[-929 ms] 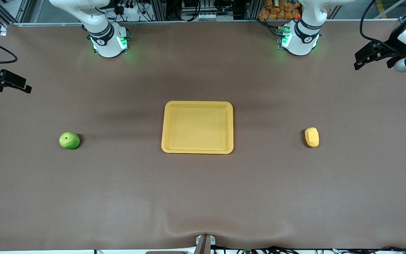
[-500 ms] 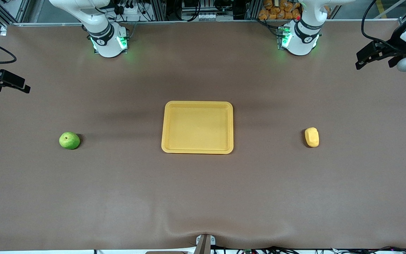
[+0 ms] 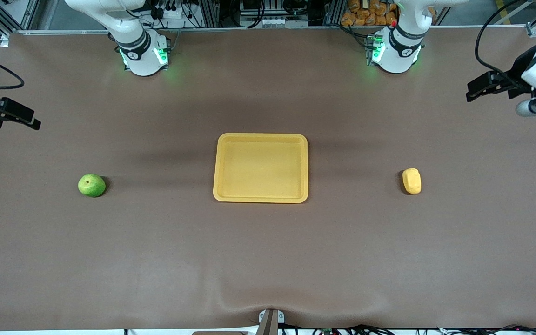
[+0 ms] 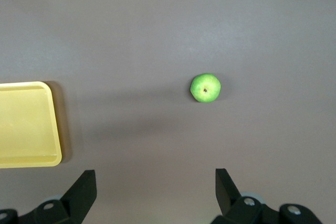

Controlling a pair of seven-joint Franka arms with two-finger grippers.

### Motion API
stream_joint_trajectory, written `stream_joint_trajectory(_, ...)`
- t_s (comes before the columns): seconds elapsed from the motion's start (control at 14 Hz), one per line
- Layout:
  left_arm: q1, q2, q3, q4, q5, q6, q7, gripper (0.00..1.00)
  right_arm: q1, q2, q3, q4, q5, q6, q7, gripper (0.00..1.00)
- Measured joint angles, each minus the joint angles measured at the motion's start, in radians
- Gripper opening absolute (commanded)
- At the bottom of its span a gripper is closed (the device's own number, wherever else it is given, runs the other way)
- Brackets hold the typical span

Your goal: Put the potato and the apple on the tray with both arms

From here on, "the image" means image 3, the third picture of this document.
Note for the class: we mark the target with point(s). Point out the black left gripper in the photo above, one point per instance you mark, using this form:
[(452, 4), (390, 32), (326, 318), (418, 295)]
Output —
[(518, 77)]

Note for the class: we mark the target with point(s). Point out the green apple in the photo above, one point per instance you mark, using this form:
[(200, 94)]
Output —
[(92, 185)]

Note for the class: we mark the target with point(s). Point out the yellow potato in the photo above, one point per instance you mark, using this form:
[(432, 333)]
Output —
[(411, 181)]

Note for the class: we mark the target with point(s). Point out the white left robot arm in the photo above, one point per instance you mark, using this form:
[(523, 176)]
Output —
[(400, 46)]

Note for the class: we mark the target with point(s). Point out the yellow plastic tray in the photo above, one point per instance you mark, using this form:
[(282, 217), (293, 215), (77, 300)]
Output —
[(261, 170)]

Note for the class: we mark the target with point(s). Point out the bag of orange snacks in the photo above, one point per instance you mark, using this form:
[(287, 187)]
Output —
[(368, 14)]

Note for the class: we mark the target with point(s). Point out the white power strip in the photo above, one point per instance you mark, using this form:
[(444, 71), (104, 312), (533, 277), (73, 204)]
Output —
[(172, 11)]

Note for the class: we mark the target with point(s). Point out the table cover mat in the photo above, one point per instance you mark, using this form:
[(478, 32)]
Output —
[(268, 260)]

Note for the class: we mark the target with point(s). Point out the metal table edge clamp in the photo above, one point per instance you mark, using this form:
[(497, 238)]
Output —
[(270, 321)]

